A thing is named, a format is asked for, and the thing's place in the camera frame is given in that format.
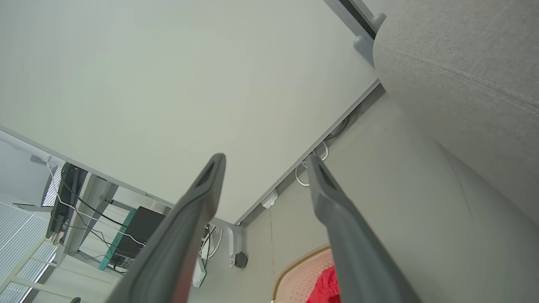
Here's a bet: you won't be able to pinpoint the red and white garment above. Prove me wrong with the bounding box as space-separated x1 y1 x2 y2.
307 266 341 303

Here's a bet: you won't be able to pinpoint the white looped cable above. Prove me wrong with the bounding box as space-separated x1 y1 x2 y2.
295 141 329 187

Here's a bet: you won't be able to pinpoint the thin black floor cable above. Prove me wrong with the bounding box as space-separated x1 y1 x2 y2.
325 116 351 140

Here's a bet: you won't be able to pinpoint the teal shelf frame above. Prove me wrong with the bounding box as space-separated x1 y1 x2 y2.
98 208 137 271

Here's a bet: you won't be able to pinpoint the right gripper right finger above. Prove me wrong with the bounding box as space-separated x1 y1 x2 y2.
306 154 422 303

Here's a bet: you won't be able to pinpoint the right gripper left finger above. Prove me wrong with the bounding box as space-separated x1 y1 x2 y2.
105 153 227 303

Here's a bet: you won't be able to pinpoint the grey fabric sofa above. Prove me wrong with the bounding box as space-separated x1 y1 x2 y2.
373 0 539 223

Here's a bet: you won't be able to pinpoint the white desk frame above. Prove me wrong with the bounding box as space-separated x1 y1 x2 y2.
55 173 174 270

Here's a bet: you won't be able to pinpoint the black computer tower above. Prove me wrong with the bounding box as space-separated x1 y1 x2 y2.
116 206 166 259

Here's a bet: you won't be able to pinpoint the white power adapter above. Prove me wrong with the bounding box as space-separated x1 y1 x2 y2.
261 189 279 210

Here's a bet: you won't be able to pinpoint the grey partition foot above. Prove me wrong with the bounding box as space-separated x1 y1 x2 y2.
353 13 387 66

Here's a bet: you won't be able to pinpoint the cream perforated laundry basket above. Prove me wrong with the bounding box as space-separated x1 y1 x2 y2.
272 244 342 303

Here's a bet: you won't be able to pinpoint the white window blinds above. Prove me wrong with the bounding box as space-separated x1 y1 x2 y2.
0 191 57 303

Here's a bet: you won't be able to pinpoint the black monitor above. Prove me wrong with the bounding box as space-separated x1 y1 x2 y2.
46 162 88 238

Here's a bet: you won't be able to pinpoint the white power strip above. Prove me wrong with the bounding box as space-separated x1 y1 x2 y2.
192 257 207 288

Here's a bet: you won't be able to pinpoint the white partition leg bracket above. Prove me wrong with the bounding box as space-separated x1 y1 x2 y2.
211 218 239 269

